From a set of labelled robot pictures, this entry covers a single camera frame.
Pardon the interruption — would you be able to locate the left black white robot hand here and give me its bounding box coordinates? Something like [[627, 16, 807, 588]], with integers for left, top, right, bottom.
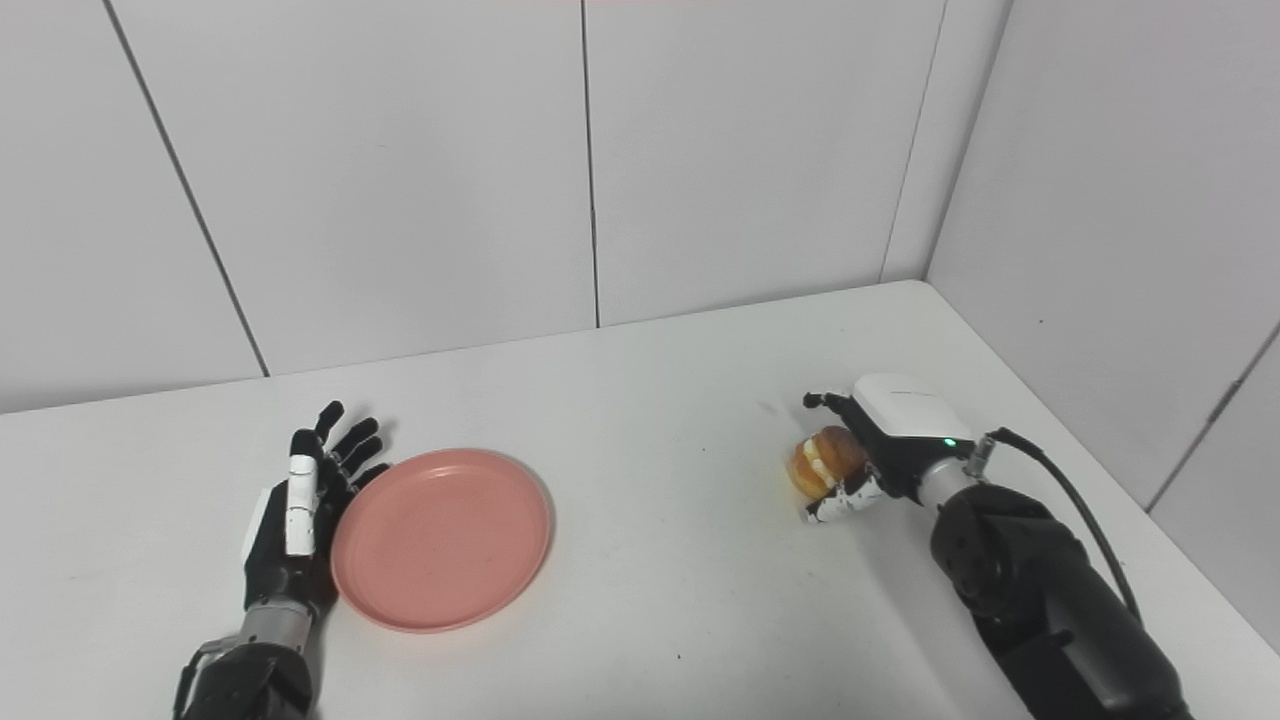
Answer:
[[241, 401, 391, 613]]

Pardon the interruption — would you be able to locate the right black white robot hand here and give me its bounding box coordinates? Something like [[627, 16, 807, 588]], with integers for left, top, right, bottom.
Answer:
[[802, 373, 977, 525]]

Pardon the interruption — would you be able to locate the cream puff pastry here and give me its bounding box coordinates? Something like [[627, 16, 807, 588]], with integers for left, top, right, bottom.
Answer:
[[787, 426, 869, 501]]

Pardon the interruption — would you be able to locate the pink round plate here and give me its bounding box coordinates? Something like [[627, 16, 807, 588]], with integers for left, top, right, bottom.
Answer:
[[330, 448, 554, 635]]

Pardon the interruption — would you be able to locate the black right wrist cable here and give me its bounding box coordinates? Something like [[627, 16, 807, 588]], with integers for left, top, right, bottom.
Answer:
[[965, 427, 1144, 626]]

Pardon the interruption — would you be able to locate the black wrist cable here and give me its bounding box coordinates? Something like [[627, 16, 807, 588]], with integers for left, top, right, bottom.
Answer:
[[965, 427, 1144, 626], [172, 640, 241, 720]]

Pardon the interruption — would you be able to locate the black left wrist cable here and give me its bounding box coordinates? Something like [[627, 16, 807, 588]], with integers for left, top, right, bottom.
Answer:
[[172, 640, 241, 720]]

